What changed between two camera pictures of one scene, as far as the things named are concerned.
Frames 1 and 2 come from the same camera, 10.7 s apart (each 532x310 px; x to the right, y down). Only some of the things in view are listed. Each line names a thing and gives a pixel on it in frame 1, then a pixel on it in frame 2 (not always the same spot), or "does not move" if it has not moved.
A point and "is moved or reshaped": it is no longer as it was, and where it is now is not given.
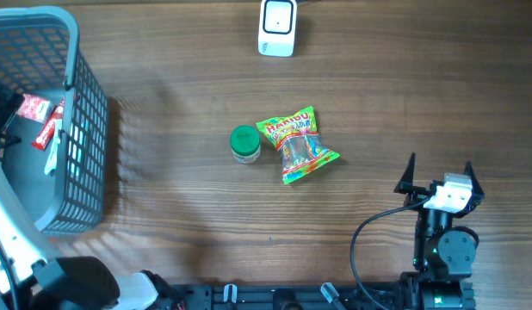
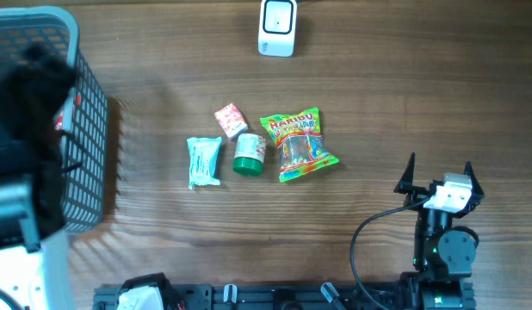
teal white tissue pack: (52, 163) is moved or reshaped
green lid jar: (245, 144) is moved or reshaped
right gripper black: (405, 185) does not move
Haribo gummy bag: (295, 137) does not move
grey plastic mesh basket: (36, 50) does not move
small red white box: (34, 108) is moved or reshaped
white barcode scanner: (277, 27) does not move
